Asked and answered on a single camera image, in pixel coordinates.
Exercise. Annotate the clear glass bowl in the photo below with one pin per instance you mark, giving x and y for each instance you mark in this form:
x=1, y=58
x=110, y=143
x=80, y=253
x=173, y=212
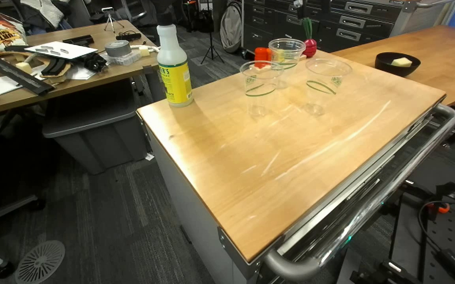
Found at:
x=286, y=50

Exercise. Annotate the grey metal cart body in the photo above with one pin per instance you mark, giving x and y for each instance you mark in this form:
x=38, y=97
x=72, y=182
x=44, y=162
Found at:
x=196, y=211

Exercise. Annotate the yellow label spray bottle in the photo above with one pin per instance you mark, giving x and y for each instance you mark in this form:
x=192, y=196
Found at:
x=173, y=80

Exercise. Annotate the red-orange toy disc stack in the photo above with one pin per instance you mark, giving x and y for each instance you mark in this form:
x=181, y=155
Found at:
x=260, y=53

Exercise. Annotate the yellow toy disc stack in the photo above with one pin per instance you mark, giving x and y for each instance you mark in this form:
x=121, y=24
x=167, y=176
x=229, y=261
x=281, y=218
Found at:
x=281, y=54

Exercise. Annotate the black tripod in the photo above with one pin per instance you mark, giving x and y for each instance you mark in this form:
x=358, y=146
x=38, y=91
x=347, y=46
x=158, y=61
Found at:
x=211, y=32

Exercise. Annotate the white round fan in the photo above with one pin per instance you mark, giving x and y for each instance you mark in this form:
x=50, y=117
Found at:
x=230, y=26

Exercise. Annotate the large red toy disc stack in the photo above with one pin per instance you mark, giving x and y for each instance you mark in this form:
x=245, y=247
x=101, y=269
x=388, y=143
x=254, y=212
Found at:
x=309, y=48

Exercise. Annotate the brown wooden office desk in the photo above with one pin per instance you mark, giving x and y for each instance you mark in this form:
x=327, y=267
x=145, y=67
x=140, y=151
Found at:
x=121, y=69

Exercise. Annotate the green ribbed plastic object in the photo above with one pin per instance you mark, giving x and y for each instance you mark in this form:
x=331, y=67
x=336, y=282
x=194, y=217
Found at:
x=306, y=28

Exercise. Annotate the grey tape roll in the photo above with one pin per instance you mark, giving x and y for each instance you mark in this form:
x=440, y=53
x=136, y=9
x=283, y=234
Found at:
x=117, y=50

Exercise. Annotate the small black device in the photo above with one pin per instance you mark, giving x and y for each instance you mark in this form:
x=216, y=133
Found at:
x=128, y=35

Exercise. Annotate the black metal drawer cabinet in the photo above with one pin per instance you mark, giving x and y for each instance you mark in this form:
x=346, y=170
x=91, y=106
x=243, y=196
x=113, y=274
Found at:
x=316, y=21

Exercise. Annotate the black headphones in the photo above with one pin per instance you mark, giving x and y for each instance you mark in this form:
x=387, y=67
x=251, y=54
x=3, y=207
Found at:
x=93, y=62

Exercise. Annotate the black bowl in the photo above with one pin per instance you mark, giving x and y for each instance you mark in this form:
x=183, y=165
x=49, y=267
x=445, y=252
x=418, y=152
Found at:
x=382, y=65

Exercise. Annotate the black remote control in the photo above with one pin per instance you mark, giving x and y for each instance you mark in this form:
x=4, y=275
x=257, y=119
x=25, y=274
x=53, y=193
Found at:
x=77, y=40

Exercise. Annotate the white printed booklet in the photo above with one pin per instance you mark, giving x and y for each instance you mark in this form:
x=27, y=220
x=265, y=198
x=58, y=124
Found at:
x=61, y=50

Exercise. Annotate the pale yellow block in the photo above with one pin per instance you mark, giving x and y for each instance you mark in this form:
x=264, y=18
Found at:
x=401, y=62

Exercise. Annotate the long black flat bar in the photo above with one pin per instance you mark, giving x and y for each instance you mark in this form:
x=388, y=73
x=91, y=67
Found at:
x=16, y=75

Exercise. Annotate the orange clamp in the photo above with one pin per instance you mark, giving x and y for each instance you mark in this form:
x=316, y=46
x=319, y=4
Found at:
x=440, y=209

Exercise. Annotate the white cloth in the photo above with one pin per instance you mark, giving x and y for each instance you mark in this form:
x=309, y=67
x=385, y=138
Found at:
x=46, y=12

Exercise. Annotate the white paper sheet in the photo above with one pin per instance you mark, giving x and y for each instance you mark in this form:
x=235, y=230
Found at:
x=1, y=84

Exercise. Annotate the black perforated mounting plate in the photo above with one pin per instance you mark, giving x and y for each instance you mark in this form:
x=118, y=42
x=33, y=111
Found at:
x=437, y=247

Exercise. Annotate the office chair base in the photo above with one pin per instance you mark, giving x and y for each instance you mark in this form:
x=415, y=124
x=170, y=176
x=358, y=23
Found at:
x=0, y=211

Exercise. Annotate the snack chips bag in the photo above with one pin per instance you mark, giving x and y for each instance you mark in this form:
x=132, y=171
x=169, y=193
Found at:
x=0, y=34

